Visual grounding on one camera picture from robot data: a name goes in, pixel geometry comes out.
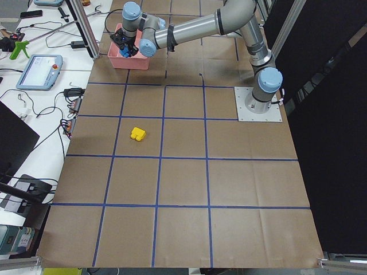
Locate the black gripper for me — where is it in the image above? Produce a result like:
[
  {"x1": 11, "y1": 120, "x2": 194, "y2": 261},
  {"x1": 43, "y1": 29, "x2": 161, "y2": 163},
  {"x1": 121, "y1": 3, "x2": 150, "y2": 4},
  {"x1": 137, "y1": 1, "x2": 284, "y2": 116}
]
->
[{"x1": 110, "y1": 28, "x2": 139, "y2": 57}]

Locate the blue toy block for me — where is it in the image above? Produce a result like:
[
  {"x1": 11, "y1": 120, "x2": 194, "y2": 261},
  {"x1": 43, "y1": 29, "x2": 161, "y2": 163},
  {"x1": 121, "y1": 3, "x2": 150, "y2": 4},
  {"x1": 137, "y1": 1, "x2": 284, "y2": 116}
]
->
[{"x1": 119, "y1": 46, "x2": 130, "y2": 58}]

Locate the yellow toy block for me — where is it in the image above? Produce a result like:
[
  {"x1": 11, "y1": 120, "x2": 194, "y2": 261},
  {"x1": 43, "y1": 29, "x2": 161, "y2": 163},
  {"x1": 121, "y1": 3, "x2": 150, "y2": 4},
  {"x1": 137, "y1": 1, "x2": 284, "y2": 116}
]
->
[{"x1": 130, "y1": 127, "x2": 146, "y2": 142}]

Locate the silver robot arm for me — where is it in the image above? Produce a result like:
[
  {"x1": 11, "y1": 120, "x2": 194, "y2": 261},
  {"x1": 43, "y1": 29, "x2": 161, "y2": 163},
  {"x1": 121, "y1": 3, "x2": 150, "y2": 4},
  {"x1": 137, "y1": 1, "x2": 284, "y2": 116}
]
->
[{"x1": 110, "y1": 1, "x2": 283, "y2": 114}]

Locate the pink plastic box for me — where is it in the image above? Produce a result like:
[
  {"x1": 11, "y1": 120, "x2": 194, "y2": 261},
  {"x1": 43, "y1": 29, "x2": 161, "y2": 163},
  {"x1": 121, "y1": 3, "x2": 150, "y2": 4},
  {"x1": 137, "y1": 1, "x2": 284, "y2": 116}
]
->
[{"x1": 107, "y1": 23, "x2": 150, "y2": 70}]

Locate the black power adapter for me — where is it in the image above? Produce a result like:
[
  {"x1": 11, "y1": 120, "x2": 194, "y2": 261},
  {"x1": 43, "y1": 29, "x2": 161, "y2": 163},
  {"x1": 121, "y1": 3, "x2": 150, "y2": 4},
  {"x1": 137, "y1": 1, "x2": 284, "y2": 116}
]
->
[{"x1": 70, "y1": 41, "x2": 85, "y2": 49}]

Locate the blue teach pendant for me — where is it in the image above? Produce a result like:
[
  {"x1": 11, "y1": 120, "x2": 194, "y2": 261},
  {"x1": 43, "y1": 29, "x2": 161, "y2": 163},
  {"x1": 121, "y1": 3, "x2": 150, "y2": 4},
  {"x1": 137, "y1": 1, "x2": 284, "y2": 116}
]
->
[{"x1": 16, "y1": 54, "x2": 63, "y2": 91}]

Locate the black phone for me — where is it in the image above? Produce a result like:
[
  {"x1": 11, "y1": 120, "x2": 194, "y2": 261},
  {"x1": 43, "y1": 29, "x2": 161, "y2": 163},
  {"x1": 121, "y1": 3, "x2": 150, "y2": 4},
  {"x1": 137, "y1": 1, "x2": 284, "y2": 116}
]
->
[{"x1": 19, "y1": 10, "x2": 43, "y2": 19}]

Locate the black monitor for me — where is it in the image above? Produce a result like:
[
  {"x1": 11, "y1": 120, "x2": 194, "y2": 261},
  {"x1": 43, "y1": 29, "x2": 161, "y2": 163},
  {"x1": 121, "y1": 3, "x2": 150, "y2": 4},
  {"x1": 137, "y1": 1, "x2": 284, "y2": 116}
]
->
[{"x1": 0, "y1": 103, "x2": 40, "y2": 183}]

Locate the aluminium frame post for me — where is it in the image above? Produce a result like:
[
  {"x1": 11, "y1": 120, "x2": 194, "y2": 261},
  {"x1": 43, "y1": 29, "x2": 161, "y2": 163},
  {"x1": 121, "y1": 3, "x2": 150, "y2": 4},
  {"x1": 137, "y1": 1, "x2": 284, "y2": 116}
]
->
[{"x1": 66, "y1": 0, "x2": 100, "y2": 60}]

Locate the green handled reacher grabber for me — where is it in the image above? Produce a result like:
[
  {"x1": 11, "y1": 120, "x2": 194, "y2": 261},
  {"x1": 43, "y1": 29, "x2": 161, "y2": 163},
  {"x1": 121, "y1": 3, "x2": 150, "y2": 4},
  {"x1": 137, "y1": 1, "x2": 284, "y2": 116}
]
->
[{"x1": 9, "y1": 22, "x2": 82, "y2": 60}]

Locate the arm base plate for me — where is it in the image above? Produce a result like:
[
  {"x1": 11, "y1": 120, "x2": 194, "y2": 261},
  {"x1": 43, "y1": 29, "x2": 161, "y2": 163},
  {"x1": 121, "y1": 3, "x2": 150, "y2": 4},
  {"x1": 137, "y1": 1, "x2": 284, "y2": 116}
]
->
[{"x1": 234, "y1": 87, "x2": 283, "y2": 123}]

